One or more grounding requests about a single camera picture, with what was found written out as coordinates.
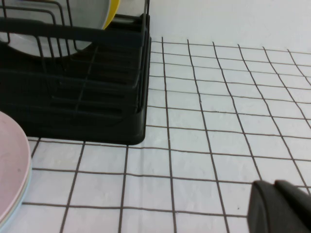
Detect white grid pattern tablecloth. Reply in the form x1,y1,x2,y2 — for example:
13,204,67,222
4,36,311,233

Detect light blue round plate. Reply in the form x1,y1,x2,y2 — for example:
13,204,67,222
0,179,31,233

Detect pale green round plate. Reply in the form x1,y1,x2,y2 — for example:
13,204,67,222
0,167,33,226

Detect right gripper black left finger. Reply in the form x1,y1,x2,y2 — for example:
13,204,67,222
247,180,311,233

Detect black wire dish rack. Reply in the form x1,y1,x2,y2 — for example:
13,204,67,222
0,0,152,115

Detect yellow round plate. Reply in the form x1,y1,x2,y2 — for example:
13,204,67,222
101,0,121,31

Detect pink round plate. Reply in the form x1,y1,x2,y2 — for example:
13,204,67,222
0,111,33,220

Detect grey round plate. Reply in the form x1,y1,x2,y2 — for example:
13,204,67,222
0,0,115,58

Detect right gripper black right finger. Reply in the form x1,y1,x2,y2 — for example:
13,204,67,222
274,179,311,220

